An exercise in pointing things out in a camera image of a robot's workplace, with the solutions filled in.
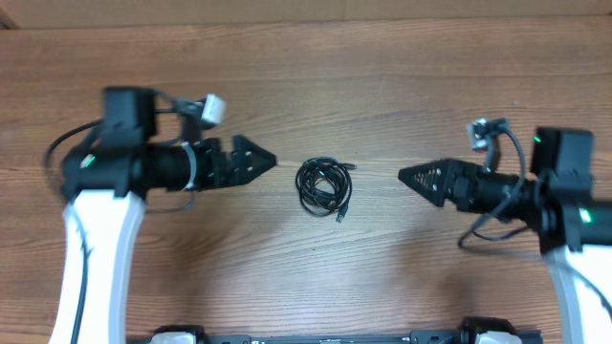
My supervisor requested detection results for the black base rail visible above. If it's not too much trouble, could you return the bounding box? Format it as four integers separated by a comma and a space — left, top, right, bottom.
126, 316, 543, 344

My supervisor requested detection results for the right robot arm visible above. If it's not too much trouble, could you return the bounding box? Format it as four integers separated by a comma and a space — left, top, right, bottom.
398, 123, 611, 343

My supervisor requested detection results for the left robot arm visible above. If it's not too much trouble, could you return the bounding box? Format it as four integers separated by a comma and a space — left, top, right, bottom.
50, 86, 276, 343

